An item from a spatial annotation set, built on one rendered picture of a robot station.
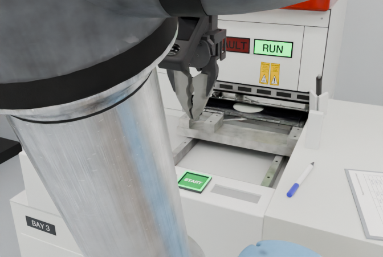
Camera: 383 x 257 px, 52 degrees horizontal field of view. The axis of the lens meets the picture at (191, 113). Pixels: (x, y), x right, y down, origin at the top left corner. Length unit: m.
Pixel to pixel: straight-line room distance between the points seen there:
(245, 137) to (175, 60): 0.60
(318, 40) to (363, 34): 1.51
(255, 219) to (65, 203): 0.49
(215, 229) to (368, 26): 2.12
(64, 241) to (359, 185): 0.65
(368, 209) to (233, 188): 0.23
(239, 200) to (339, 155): 0.28
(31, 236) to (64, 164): 0.86
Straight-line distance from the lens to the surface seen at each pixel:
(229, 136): 1.14
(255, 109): 1.28
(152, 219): 0.26
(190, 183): 0.76
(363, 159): 0.91
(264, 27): 1.22
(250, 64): 1.26
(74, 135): 0.20
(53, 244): 1.03
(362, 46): 2.71
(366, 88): 2.78
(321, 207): 0.73
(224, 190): 0.75
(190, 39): 0.60
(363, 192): 0.79
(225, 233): 0.74
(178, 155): 1.11
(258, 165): 1.12
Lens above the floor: 1.37
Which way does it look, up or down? 22 degrees down
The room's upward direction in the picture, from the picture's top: straight up
